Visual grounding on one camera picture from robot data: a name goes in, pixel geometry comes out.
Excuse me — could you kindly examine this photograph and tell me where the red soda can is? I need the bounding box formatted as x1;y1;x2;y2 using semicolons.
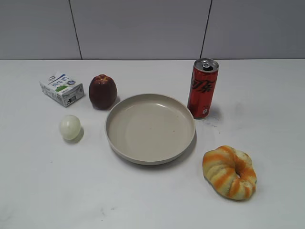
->
187;58;219;119

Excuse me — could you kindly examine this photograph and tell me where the orange striped bread ring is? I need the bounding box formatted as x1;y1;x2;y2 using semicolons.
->
202;145;257;200

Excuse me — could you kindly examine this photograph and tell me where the beige round plate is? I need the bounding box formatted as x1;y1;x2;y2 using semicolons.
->
104;94;196;166

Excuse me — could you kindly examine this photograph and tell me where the white egg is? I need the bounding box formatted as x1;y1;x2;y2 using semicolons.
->
59;115;81;140

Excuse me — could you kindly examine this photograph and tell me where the small white milk carton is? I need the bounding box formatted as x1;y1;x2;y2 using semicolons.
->
40;72;84;107

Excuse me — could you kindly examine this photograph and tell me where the dark red apple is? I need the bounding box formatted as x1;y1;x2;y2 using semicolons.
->
89;74;117;110

